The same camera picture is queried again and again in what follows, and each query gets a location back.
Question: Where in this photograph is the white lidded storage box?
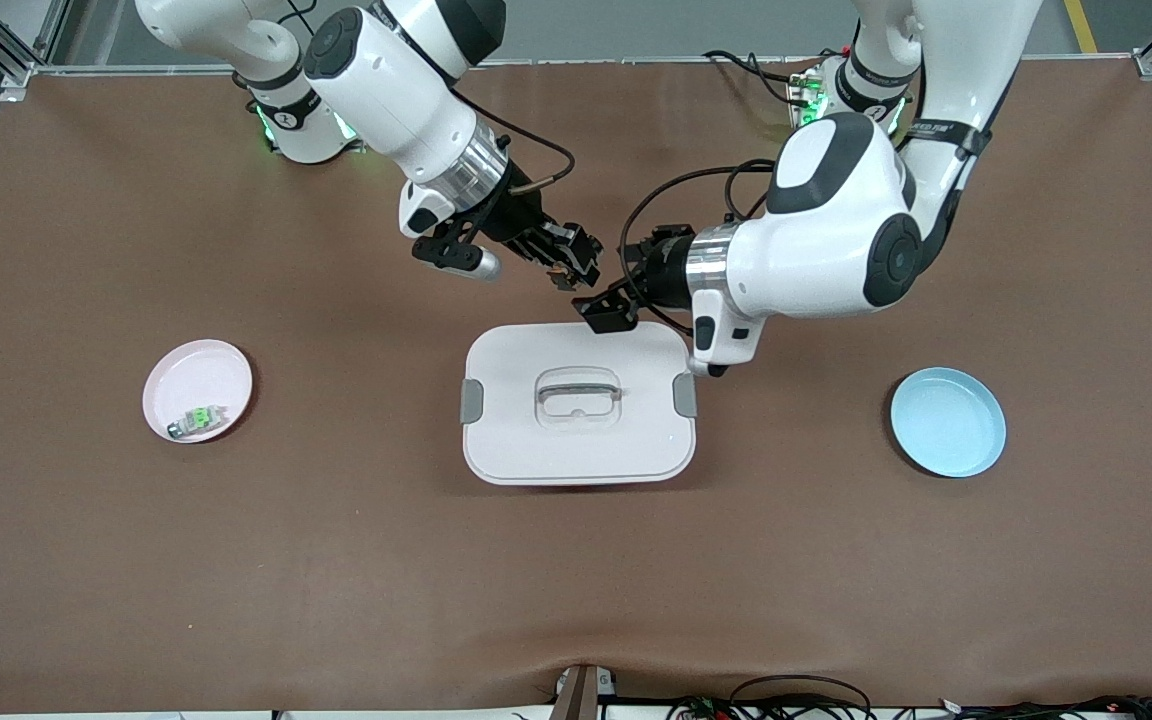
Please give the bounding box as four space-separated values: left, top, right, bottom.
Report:
460 320 699 488

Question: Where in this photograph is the brown table mat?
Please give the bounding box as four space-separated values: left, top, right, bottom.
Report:
0 58 1152 716

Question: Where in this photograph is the light blue round plate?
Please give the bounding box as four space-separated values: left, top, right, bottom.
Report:
890 366 1008 479

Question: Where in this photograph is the pink round plate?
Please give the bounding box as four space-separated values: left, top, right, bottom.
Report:
142 339 255 445

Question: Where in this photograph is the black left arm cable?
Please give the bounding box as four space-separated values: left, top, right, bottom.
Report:
621 158 779 336

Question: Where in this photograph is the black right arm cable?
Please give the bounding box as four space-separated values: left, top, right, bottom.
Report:
451 90 575 201

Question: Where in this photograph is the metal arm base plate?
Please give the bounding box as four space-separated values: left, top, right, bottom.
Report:
786 68 822 136

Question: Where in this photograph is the black cable at arm base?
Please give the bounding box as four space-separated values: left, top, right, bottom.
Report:
704 50 817 106

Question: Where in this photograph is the green and white switch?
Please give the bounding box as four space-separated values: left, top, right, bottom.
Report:
168 405 229 440

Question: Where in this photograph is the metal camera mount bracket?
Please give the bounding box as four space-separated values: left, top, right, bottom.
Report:
551 663 619 720

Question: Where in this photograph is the black cable loop with wires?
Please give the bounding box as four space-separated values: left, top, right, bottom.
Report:
666 675 877 720

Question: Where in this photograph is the black cable bundle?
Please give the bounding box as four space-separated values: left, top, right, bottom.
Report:
941 693 1152 720

